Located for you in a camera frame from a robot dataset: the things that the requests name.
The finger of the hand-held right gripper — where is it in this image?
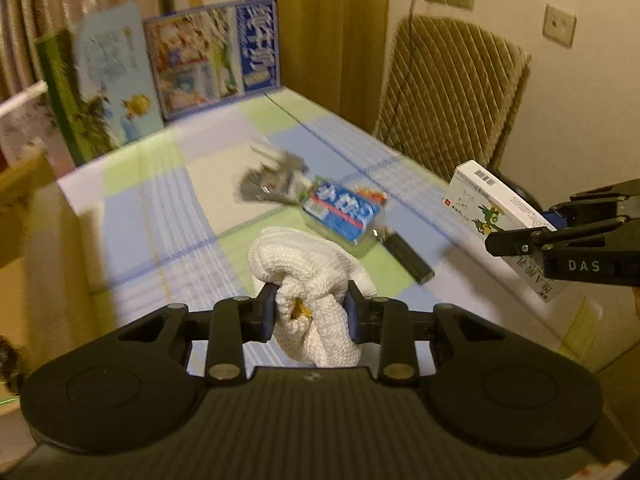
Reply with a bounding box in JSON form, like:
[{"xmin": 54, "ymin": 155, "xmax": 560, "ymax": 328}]
[
  {"xmin": 544, "ymin": 178, "xmax": 640, "ymax": 232},
  {"xmin": 484, "ymin": 212, "xmax": 640, "ymax": 262}
]

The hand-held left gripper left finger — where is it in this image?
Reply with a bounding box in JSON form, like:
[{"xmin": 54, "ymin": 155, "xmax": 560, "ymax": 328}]
[{"xmin": 115, "ymin": 282, "xmax": 278, "ymax": 385}]

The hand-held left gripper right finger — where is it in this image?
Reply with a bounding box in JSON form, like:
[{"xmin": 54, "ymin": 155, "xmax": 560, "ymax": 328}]
[{"xmin": 345, "ymin": 280, "xmax": 505, "ymax": 385}]

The white knitted cloth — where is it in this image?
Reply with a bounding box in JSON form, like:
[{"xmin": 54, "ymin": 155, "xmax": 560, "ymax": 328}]
[{"xmin": 247, "ymin": 226, "xmax": 377, "ymax": 368}]

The white medicine box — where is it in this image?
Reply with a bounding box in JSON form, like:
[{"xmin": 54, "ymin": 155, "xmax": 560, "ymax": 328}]
[{"xmin": 442, "ymin": 160, "xmax": 572, "ymax": 304}]

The large cardboard box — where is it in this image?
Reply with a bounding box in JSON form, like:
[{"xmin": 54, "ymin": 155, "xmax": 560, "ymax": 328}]
[{"xmin": 0, "ymin": 151, "xmax": 119, "ymax": 393}]

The black flat stick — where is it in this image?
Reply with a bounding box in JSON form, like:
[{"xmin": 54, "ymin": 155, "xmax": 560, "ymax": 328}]
[{"xmin": 371, "ymin": 227, "xmax": 436, "ymax": 284}]

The blue printed box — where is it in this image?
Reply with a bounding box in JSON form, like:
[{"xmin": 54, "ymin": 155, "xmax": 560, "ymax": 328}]
[{"xmin": 299, "ymin": 176, "xmax": 389, "ymax": 259}]

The grey crumpled glove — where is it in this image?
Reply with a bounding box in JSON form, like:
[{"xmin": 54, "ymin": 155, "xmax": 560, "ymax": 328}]
[{"xmin": 234, "ymin": 142, "xmax": 309, "ymax": 207}]

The checked tablecloth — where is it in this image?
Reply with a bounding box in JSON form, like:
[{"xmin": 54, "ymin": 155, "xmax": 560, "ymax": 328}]
[{"xmin": 56, "ymin": 86, "xmax": 601, "ymax": 378}]

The chair with quilted cover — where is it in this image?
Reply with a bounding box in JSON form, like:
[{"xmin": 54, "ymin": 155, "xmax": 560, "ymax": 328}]
[{"xmin": 372, "ymin": 14, "xmax": 533, "ymax": 187}]

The green and blue milk carton box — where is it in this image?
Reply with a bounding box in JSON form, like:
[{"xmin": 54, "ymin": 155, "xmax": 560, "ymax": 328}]
[{"xmin": 36, "ymin": 2, "xmax": 166, "ymax": 167}]

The wooden door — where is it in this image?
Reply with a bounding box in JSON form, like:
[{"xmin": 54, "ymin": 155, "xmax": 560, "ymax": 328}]
[{"xmin": 242, "ymin": 0, "xmax": 392, "ymax": 133}]

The white gift box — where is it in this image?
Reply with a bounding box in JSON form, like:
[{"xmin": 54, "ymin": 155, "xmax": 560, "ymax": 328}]
[{"xmin": 0, "ymin": 80, "xmax": 77, "ymax": 181}]

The grey charger cable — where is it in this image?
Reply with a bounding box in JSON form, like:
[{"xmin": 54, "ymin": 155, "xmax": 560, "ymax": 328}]
[{"xmin": 406, "ymin": 0, "xmax": 432, "ymax": 78}]

